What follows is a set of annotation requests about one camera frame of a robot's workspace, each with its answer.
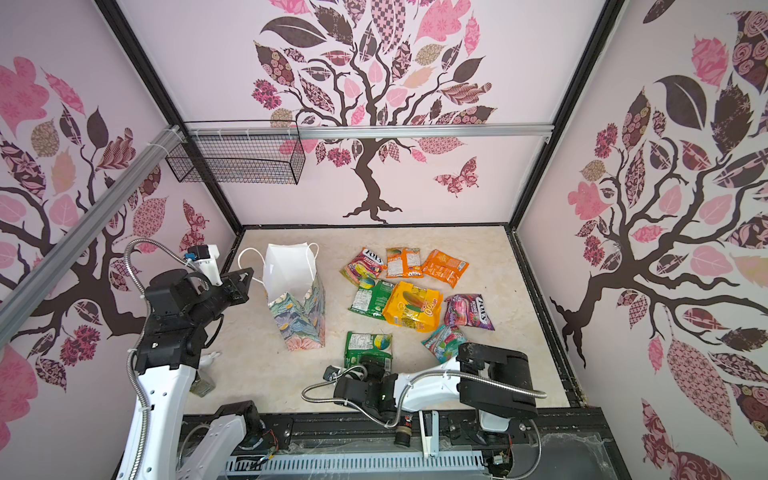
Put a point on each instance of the yellow-pink Fox's candy packet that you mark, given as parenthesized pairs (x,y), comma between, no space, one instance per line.
(366,265)

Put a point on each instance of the green snack packet middle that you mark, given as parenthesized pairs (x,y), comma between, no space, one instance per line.
(372,297)

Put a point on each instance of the grey slotted cable duct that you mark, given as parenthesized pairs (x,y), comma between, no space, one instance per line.
(353,463)

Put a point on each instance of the yellow snack packet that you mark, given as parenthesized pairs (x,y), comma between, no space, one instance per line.
(414,307)

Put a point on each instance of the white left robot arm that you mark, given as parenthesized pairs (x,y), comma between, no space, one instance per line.
(164,363)

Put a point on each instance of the aluminium rail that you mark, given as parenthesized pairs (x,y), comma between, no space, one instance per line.
(24,299)
(380,132)

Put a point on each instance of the pink Fox's candy packet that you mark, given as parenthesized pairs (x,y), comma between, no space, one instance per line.
(467,310)

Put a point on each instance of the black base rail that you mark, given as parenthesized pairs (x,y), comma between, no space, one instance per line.
(560,443)

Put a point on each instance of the floral paper gift bag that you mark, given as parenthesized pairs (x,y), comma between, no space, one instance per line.
(294,291)

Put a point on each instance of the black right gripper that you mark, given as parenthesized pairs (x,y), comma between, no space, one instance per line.
(371,369)

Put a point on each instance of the aluminium rail left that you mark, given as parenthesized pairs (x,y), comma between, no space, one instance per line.
(24,299)

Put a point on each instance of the black wire basket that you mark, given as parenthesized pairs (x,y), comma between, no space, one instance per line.
(262,154)

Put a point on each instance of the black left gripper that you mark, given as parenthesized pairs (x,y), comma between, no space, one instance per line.
(239,289)

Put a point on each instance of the green snack packet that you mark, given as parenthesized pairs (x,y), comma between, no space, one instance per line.
(369,349)
(372,297)

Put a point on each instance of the white clip bracket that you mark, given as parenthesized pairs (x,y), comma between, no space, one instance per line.
(429,433)

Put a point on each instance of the teal Fox's candy packet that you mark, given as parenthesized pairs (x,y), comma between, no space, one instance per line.
(444,342)

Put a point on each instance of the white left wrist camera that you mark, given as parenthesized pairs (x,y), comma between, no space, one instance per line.
(204,258)

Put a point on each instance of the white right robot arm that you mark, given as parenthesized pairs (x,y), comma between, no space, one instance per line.
(494,381)

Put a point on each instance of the brown cylindrical bottle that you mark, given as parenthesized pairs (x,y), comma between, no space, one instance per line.
(403,431)

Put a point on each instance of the orange snack packet right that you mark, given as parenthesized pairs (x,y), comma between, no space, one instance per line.
(444,267)

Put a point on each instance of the small orange snack packet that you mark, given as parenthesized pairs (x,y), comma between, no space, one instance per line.
(404,262)

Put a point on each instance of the green snack packet front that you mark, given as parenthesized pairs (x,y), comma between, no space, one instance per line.
(369,349)

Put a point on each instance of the aluminium rail back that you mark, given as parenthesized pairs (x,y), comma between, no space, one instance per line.
(380,132)

